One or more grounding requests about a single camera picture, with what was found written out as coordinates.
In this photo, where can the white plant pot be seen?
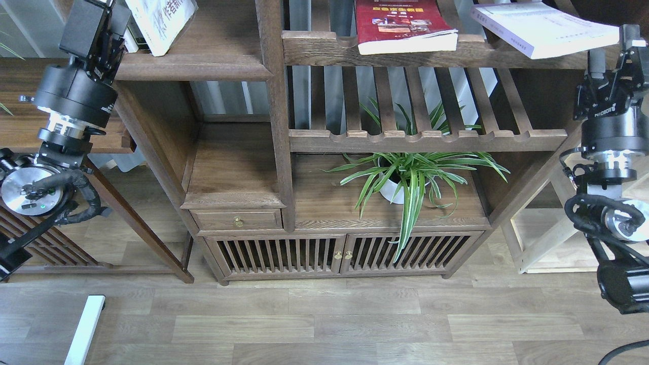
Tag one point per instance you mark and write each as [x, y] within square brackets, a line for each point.
[398, 188]

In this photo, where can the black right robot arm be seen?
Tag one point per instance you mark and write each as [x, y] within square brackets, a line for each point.
[610, 222]

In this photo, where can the upright books top left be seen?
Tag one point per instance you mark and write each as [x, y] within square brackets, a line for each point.
[134, 40]

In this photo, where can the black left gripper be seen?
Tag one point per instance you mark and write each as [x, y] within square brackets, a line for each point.
[94, 37]

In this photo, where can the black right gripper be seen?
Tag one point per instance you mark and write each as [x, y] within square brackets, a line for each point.
[609, 101]

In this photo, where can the white lavender-edged book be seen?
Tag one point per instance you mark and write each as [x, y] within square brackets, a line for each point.
[540, 31]

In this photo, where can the red cover book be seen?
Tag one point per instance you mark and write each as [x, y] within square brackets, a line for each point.
[390, 27]

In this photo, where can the white metal base leg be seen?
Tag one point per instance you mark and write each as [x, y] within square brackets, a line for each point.
[84, 333]

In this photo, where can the green spider plant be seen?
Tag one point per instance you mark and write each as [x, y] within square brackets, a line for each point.
[416, 176]

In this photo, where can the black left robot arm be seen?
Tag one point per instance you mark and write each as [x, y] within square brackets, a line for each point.
[51, 183]

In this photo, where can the dark wooden bookshelf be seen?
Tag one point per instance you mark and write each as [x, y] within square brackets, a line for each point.
[244, 118]

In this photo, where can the white book blue chinese title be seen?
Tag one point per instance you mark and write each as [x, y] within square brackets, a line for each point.
[161, 21]

